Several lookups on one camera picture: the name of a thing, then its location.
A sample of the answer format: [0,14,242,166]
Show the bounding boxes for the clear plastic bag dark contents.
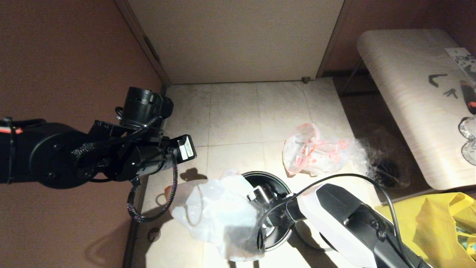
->
[351,127,411,188]

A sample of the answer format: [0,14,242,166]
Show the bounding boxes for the black red handle screwdriver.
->
[460,80,476,115]

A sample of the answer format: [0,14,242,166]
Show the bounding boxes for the light wood-grain table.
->
[340,29,476,191]

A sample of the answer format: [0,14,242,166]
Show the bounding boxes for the clear shiny glass item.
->
[458,116,476,141]
[461,141,476,166]

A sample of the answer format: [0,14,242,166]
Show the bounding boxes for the black round trash bin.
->
[241,171,294,252]

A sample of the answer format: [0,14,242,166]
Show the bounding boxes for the white patterned paper sheet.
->
[446,47,476,79]

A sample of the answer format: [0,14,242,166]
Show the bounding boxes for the black cylindrical right wrist camera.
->
[247,184,279,206]

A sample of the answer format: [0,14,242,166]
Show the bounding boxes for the black cylindrical left wrist camera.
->
[115,86,174,131]

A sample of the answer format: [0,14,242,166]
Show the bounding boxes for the black cylindrical wrist camera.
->
[115,86,174,131]
[247,184,279,206]

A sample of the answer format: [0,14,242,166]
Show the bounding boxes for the grey bin rim ring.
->
[292,218,335,253]

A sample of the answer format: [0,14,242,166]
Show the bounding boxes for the red-printed plastic bag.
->
[282,123,354,176]

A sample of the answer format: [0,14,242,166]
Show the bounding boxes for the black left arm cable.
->
[73,115,180,223]

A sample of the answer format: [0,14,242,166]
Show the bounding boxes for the white door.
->
[126,0,344,86]

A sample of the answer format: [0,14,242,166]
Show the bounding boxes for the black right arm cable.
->
[256,173,415,268]

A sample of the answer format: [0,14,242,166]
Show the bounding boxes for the yellow plastic bag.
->
[376,192,476,268]

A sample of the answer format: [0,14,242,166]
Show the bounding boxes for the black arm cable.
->
[73,115,180,223]
[256,173,415,268]

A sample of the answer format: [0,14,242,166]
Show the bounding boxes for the teal printed package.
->
[454,223,476,258]

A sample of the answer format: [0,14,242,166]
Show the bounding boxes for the white trash bag red trim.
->
[164,169,266,262]

